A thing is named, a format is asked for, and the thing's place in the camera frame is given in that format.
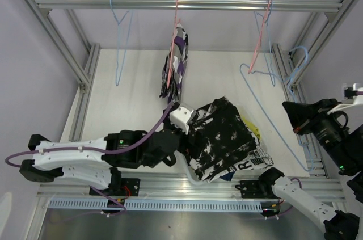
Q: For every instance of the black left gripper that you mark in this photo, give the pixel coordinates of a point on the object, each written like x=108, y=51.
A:
x=186, y=144

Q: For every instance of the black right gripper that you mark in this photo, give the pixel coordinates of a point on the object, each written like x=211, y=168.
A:
x=311, y=113

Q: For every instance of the black white patterned trousers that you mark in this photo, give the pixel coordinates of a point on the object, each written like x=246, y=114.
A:
x=217, y=139

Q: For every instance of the yellow trousers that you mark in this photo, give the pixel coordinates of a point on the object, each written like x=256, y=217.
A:
x=254, y=130

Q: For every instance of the newsprint patterned trousers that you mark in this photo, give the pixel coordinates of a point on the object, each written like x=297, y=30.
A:
x=255, y=160

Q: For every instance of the blue hanger with navy trousers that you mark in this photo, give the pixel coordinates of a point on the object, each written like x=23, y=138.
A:
x=267, y=52

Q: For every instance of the pink hanger with newsprint trousers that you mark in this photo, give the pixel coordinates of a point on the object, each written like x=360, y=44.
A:
x=261, y=29

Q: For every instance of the light blue wire hanger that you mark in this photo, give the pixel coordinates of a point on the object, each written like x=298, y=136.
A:
x=124, y=26

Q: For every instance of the navy blue denim trousers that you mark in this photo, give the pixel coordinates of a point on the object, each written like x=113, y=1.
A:
x=228, y=177

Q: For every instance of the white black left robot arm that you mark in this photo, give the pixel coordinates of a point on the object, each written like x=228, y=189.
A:
x=97, y=162

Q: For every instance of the pink hanger with camouflage trousers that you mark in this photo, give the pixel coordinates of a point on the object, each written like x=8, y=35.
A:
x=176, y=21

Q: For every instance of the purple camouflage trousers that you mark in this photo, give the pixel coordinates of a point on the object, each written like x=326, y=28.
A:
x=179, y=67

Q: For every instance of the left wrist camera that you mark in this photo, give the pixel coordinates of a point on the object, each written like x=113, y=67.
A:
x=181, y=117

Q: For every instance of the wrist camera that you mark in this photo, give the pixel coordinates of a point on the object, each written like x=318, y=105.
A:
x=352, y=97
x=181, y=117

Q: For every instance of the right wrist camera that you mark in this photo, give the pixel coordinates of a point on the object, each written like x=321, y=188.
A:
x=352, y=97

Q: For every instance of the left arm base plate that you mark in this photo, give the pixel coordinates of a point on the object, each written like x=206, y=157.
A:
x=126, y=187

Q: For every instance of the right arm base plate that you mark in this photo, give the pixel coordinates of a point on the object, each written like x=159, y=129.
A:
x=250, y=189

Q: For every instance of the slotted cable duct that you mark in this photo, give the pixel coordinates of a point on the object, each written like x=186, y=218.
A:
x=159, y=205

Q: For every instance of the aluminium frame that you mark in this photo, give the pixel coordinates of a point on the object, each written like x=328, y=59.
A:
x=337, y=9

